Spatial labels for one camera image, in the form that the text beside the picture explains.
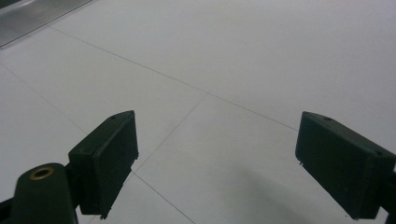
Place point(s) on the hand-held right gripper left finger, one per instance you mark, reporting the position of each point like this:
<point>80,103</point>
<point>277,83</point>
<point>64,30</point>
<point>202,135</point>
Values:
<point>106,165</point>

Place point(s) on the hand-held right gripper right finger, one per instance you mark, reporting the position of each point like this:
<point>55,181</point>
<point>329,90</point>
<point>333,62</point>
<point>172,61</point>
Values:
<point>342,165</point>

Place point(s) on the clear plastic container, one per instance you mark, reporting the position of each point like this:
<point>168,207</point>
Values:
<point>34,17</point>

